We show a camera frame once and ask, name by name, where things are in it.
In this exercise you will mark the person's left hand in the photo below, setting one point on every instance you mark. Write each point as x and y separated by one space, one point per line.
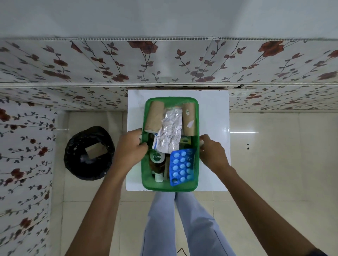
128 153

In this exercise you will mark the person's right hand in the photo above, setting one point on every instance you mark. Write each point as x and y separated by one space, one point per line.
215 155

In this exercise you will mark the person's right thumb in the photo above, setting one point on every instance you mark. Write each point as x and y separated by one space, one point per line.
203 152

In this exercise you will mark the person's left thumb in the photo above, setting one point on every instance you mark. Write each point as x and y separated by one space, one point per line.
143 149

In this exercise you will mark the green plastic basket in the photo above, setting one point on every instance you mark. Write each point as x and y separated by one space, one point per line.
147 182

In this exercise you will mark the person's left forearm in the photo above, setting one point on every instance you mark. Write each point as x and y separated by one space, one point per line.
103 211

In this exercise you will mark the person's right forearm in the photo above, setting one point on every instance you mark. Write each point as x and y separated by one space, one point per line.
261 211

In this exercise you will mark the brown antiseptic bottle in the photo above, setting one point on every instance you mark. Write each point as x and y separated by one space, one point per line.
156 161

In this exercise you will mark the green medicine box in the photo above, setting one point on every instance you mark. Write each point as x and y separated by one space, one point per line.
186 139

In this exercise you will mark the blue pill blister pack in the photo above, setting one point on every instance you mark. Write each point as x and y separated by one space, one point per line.
182 167

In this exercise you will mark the silver foil blister pack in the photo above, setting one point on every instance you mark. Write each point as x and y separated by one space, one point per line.
170 131

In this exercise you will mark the wide brown bandage roll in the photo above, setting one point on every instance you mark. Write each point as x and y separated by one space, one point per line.
154 116

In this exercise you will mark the narrow brown bandage roll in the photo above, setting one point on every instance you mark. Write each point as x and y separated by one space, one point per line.
189 118

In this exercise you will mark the brown cardboard piece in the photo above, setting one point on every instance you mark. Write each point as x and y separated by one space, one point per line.
93 151

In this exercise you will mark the black bag lined trash bin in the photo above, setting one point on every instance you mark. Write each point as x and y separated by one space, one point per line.
76 163

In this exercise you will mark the light blue trousers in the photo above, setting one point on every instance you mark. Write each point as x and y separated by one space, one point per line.
184 226

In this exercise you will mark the floral patterned counter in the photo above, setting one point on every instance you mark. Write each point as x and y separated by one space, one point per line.
79 66

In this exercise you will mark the dark sleeve cuff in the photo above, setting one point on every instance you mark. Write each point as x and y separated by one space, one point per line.
318 253

